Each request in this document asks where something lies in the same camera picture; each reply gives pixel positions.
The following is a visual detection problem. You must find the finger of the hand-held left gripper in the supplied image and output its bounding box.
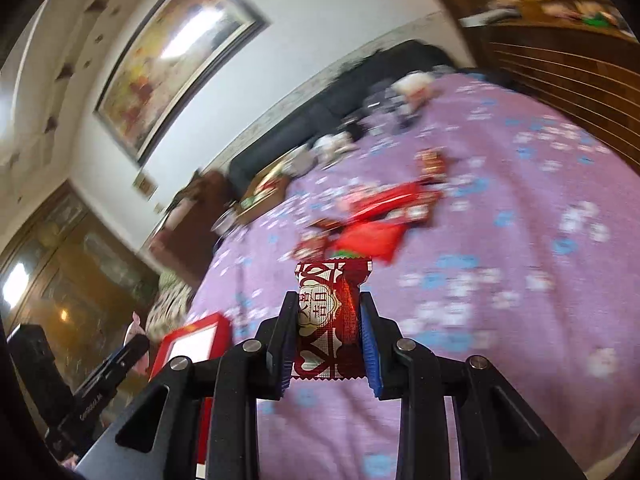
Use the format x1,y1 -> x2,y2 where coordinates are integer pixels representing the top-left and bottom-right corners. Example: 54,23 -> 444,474
75,335 -> 151,407

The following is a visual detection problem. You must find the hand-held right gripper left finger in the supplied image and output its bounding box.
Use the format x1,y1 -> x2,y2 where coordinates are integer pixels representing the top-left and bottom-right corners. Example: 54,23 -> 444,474
75,291 -> 301,480

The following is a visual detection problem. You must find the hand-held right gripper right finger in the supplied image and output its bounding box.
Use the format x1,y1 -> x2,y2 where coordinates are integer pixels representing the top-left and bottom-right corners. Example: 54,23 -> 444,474
357,291 -> 588,480

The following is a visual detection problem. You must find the dark red patterned snack packet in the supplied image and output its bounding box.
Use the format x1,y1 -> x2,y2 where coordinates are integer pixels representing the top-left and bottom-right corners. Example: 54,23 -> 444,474
291,258 -> 373,381

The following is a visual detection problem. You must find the red and white tray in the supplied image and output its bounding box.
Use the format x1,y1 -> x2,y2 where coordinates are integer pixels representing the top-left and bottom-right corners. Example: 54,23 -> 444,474
148,312 -> 232,480

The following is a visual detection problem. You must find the long glossy red snack packet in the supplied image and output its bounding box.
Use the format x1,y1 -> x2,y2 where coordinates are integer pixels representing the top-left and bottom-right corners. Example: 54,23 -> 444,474
340,182 -> 443,226

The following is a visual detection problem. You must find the brown patterned blanket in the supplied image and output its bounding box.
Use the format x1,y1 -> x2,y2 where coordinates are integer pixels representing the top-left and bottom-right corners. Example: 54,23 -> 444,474
145,275 -> 193,336

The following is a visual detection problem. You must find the wooden glass-door cabinet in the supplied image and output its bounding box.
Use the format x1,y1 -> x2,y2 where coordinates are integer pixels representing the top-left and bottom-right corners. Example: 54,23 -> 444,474
0,182 -> 161,396

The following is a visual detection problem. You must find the red and white candy packet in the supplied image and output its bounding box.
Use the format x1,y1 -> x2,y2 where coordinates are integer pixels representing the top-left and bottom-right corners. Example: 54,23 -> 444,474
295,217 -> 346,261

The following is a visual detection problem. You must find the flat red snack packet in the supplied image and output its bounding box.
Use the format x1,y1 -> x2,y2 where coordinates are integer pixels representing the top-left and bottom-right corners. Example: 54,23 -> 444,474
332,222 -> 406,263

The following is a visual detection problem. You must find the brown armchair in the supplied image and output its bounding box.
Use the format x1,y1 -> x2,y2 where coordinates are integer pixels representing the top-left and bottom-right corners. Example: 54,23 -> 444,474
145,169 -> 236,286

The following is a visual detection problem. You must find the purple floral tablecloth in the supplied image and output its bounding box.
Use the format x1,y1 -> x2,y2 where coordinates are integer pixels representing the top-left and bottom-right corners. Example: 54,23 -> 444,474
187,72 -> 640,480

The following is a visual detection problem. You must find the brown cardboard box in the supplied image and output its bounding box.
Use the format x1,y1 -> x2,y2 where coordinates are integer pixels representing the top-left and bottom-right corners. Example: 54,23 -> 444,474
235,160 -> 301,223

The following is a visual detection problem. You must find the small brown-red candy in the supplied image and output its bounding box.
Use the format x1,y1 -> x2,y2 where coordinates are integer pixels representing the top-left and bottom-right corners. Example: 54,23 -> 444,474
415,149 -> 448,183

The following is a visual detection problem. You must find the white cup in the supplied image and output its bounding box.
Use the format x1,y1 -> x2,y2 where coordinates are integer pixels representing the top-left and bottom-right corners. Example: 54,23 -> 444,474
315,132 -> 356,161

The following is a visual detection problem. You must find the black leather sofa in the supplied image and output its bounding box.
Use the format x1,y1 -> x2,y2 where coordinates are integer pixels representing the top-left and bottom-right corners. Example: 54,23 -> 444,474
227,40 -> 456,201

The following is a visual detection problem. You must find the framed painting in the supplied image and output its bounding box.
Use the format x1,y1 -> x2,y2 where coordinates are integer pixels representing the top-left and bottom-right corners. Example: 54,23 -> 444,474
94,0 -> 271,167

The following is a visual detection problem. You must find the small wall sign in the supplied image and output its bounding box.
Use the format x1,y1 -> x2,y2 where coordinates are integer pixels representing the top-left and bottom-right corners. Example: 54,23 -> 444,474
132,170 -> 158,196

